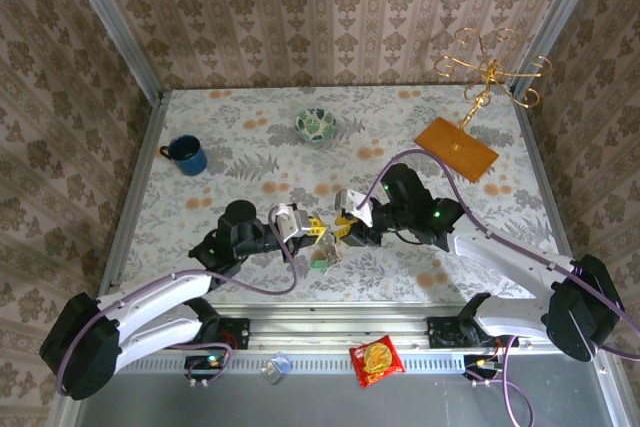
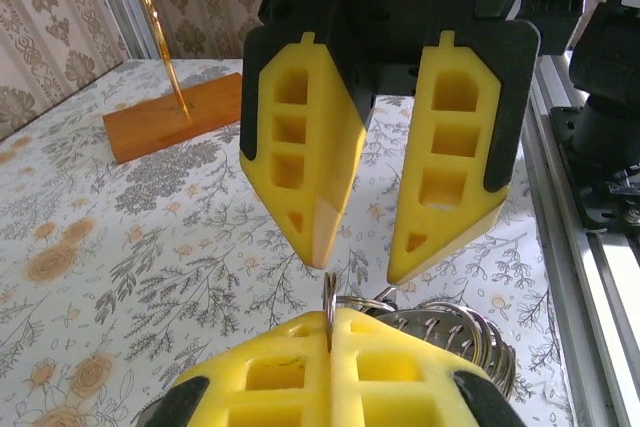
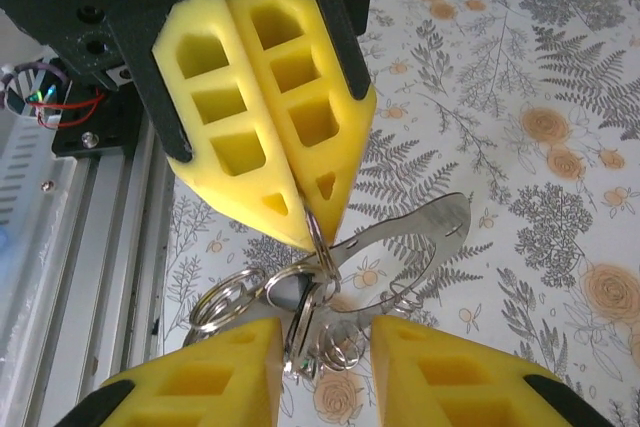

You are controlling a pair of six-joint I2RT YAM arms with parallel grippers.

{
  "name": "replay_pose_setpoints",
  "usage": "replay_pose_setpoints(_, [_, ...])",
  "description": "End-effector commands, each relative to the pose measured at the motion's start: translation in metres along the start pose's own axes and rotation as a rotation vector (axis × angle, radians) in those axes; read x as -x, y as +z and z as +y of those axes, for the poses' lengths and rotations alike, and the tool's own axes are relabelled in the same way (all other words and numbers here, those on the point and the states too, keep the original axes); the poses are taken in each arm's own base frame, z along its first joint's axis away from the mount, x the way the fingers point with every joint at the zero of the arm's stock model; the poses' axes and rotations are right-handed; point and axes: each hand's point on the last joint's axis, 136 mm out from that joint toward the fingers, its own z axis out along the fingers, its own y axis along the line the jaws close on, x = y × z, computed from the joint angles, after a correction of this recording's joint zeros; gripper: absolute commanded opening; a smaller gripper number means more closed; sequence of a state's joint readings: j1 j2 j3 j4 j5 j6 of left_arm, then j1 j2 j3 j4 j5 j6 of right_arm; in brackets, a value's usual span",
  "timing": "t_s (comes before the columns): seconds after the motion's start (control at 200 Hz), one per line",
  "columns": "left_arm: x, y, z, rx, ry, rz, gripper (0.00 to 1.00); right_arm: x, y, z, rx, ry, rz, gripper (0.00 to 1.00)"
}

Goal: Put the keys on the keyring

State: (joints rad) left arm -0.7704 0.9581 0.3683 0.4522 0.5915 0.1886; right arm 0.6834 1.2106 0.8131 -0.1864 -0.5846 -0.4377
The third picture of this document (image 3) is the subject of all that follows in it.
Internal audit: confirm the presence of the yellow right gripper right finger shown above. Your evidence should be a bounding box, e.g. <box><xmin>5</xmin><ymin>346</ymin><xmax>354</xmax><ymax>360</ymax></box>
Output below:
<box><xmin>371</xmin><ymin>315</ymin><xmax>617</xmax><ymax>427</ymax></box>

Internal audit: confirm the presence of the left small circuit board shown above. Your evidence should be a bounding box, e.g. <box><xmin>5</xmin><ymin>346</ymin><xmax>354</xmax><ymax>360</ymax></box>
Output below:
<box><xmin>0</xmin><ymin>59</ymin><xmax>109</xmax><ymax>131</ymax></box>

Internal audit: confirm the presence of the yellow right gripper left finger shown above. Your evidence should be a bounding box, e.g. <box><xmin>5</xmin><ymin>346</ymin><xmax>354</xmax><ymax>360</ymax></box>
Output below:
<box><xmin>53</xmin><ymin>318</ymin><xmax>285</xmax><ymax>427</ymax></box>

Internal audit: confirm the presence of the perforated metal cable tray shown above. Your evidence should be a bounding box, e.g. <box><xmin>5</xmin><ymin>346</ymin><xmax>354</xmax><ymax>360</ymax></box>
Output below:
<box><xmin>0</xmin><ymin>124</ymin><xmax>56</xmax><ymax>228</ymax></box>

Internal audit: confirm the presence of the long aluminium base rail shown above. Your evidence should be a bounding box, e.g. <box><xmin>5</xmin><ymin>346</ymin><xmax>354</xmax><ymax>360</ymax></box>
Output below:
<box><xmin>0</xmin><ymin>111</ymin><xmax>174</xmax><ymax>427</ymax></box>

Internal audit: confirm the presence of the yellow-brown object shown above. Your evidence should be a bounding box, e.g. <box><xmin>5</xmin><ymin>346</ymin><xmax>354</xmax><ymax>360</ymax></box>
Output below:
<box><xmin>182</xmin><ymin>190</ymin><xmax>472</xmax><ymax>384</ymax></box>

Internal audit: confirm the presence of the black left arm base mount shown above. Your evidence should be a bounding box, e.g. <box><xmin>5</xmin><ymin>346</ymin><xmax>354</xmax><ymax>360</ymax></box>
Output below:
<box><xmin>49</xmin><ymin>79</ymin><xmax>161</xmax><ymax>161</ymax></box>

